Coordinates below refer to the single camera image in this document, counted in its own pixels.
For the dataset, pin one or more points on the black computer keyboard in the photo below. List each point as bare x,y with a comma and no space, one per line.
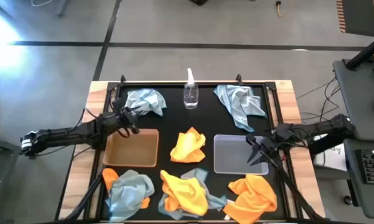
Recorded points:
373,166

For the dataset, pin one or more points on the orange microfiber towel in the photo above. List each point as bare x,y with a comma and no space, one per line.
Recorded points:
183,193
109,177
255,199
188,146

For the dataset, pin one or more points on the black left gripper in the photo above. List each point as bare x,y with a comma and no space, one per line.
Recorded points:
124,118

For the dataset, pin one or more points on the white paper sheet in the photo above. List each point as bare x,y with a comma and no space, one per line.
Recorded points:
333,155

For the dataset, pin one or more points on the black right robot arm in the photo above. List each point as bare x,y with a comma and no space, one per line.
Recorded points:
323,127

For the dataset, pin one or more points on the dark floor mat striped edge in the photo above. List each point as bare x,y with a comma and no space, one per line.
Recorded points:
361,15

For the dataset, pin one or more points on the grey metal stand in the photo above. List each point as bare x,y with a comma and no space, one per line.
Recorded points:
0,149

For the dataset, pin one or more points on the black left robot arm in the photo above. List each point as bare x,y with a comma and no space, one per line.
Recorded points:
65,135

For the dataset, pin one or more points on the translucent white rectangular basket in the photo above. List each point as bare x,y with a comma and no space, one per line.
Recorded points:
233,155

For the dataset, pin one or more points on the black diagonal frame strut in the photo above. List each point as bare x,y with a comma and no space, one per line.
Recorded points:
294,193
87,199

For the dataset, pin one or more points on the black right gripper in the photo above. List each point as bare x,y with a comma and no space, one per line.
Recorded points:
267,144

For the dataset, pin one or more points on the clear spray bottle white nozzle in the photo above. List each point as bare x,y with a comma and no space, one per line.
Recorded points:
190,93

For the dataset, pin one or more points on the black caster wheel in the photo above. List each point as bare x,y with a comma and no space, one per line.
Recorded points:
348,200

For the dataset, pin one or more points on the grey desk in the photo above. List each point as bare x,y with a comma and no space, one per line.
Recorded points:
361,199
358,99

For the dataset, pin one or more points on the brown rectangular basket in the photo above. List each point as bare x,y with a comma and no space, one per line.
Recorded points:
130,149

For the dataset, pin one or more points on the black table clamp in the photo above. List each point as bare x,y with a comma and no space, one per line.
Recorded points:
239,79
123,79

